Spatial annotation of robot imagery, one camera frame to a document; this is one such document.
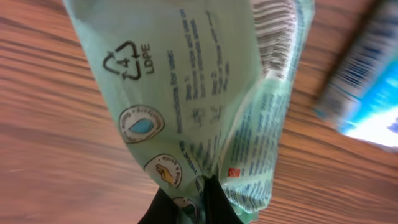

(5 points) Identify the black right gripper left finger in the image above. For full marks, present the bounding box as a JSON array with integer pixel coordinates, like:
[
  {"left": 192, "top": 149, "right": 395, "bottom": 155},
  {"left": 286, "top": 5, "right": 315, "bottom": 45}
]
[{"left": 138, "top": 188, "right": 178, "bottom": 224}]

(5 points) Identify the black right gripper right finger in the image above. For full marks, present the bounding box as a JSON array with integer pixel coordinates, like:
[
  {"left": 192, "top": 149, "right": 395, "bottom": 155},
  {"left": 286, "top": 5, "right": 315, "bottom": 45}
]
[{"left": 204, "top": 175, "right": 243, "bottom": 224}]

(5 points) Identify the teal snack packet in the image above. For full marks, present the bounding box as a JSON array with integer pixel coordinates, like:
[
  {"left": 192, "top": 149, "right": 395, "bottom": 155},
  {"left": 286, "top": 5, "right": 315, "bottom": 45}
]
[{"left": 64, "top": 0, "right": 315, "bottom": 223}]

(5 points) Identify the green white tissue pack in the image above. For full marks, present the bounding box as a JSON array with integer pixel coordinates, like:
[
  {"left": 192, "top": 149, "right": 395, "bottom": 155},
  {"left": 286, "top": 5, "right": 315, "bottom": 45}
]
[{"left": 315, "top": 1, "right": 397, "bottom": 153}]

